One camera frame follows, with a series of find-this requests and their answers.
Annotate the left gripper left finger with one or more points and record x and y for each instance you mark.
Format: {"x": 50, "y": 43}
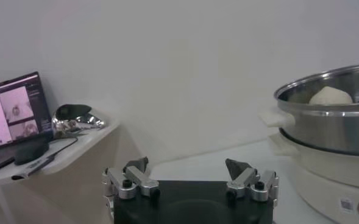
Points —
{"x": 136, "y": 179}

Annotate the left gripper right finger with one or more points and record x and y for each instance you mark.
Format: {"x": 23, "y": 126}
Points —
{"x": 246, "y": 179}

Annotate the white steamed baozi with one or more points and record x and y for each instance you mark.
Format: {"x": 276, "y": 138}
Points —
{"x": 330, "y": 96}

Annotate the stainless steel steamer basket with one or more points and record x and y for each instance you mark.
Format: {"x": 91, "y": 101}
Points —
{"x": 325, "y": 134}

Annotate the white side table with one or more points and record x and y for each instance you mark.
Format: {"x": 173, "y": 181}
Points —
{"x": 81, "y": 152}

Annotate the cream electric cooking pot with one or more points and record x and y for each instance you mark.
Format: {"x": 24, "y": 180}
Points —
{"x": 319, "y": 179}

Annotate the chrome headset with black visor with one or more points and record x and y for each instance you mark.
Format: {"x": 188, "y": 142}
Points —
{"x": 72, "y": 112}

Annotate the black usb adapter stick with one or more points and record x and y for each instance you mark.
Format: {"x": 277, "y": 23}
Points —
{"x": 39, "y": 165}

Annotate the black computer mouse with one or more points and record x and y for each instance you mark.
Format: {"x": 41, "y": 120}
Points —
{"x": 30, "y": 152}

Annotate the dark laptop with pink screen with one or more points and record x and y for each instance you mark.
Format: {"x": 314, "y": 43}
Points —
{"x": 14, "y": 112}

